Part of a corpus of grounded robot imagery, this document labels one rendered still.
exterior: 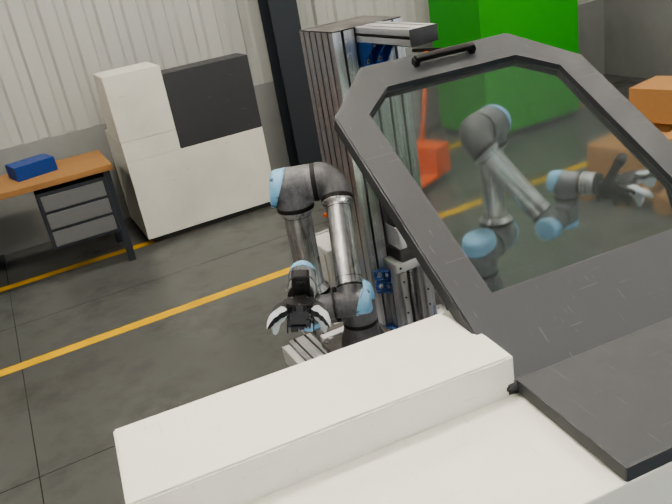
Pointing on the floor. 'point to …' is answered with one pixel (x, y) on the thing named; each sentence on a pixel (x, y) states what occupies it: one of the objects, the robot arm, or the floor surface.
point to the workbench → (70, 197)
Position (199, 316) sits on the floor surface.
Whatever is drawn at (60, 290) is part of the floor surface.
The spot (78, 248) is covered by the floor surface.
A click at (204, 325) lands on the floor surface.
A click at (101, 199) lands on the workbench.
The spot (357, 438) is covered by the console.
